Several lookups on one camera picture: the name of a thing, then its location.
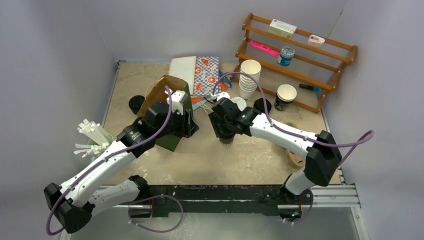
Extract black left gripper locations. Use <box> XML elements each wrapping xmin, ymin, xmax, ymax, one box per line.
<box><xmin>154</xmin><ymin>105</ymin><xmax>199</xmax><ymax>140</ymax></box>

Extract dark takeout coffee cup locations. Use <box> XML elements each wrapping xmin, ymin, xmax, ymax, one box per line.
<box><xmin>218</xmin><ymin>133</ymin><xmax>235</xmax><ymax>145</ymax></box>

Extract green paper bag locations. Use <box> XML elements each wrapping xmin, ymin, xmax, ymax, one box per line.
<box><xmin>136</xmin><ymin>75</ymin><xmax>193</xmax><ymax>152</ymax></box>

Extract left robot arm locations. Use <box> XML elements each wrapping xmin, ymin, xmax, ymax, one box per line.
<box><xmin>43</xmin><ymin>102</ymin><xmax>199</xmax><ymax>236</ymax></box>

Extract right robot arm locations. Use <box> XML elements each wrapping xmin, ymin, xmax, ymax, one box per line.
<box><xmin>209</xmin><ymin>98</ymin><xmax>342</xmax><ymax>204</ymax></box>

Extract dark printed coffee cup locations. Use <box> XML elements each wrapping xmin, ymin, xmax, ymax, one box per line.
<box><xmin>274</xmin><ymin>84</ymin><xmax>297</xmax><ymax>111</ymax></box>

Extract white lid stack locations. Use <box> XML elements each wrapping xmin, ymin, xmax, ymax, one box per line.
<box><xmin>231</xmin><ymin>96</ymin><xmax>248</xmax><ymax>111</ymax></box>

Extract orange paper bag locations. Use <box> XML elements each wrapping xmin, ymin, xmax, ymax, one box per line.
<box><xmin>191</xmin><ymin>82</ymin><xmax>228</xmax><ymax>104</ymax></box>

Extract stack of white paper cups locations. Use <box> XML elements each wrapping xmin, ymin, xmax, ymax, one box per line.
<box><xmin>239</xmin><ymin>59</ymin><xmax>262</xmax><ymax>100</ymax></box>

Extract blue checkered bakery bag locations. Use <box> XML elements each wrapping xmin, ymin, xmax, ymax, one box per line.
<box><xmin>192</xmin><ymin>56</ymin><xmax>220</xmax><ymax>97</ymax></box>

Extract pink highlighter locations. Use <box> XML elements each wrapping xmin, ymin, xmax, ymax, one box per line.
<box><xmin>249</xmin><ymin>40</ymin><xmax>280</xmax><ymax>57</ymax></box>

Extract blue lidded jar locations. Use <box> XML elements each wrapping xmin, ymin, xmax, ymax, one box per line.
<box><xmin>277</xmin><ymin>46</ymin><xmax>295</xmax><ymax>66</ymax></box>

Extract dark blue marker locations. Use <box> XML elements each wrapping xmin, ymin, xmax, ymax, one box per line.
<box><xmin>299</xmin><ymin>83</ymin><xmax>321</xmax><ymax>92</ymax></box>

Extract wooden shelf rack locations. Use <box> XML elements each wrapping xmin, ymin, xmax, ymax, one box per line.
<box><xmin>234</xmin><ymin>13</ymin><xmax>358</xmax><ymax>114</ymax></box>

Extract wrapped white straws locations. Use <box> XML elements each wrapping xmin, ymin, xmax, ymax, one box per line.
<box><xmin>73</xmin><ymin>119</ymin><xmax>115</xmax><ymax>158</ymax></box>

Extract green straw holder cup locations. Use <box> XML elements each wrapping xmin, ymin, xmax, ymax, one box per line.
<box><xmin>83</xmin><ymin>134</ymin><xmax>115</xmax><ymax>158</ymax></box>

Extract white green box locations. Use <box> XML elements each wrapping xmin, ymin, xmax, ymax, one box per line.
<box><xmin>267</xmin><ymin>19</ymin><xmax>297</xmax><ymax>39</ymax></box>

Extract pink white small case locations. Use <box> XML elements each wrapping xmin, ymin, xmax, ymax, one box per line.
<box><xmin>307</xmin><ymin>34</ymin><xmax>326</xmax><ymax>48</ymax></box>

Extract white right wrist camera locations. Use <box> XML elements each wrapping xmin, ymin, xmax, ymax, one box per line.
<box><xmin>216</xmin><ymin>92</ymin><xmax>231</xmax><ymax>101</ymax></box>

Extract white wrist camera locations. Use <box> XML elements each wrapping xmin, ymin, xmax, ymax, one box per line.
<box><xmin>166</xmin><ymin>90</ymin><xmax>189</xmax><ymax>115</ymax></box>
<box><xmin>216</xmin><ymin>92</ymin><xmax>231</xmax><ymax>101</ymax></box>

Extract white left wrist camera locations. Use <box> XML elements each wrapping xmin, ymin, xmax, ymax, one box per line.
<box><xmin>166</xmin><ymin>90</ymin><xmax>189</xmax><ymax>115</ymax></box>

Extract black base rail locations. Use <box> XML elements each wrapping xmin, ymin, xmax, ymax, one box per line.
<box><xmin>129</xmin><ymin>184</ymin><xmax>313</xmax><ymax>221</ymax></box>

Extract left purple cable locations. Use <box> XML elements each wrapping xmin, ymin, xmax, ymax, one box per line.
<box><xmin>45</xmin><ymin>85</ymin><xmax>174</xmax><ymax>237</ymax></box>

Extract purple cable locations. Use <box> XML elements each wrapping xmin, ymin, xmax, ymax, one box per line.
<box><xmin>45</xmin><ymin>85</ymin><xmax>174</xmax><ymax>237</ymax></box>
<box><xmin>211</xmin><ymin>71</ymin><xmax>375</xmax><ymax>167</ymax></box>

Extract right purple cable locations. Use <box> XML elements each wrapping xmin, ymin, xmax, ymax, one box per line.
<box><xmin>211</xmin><ymin>71</ymin><xmax>375</xmax><ymax>167</ymax></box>

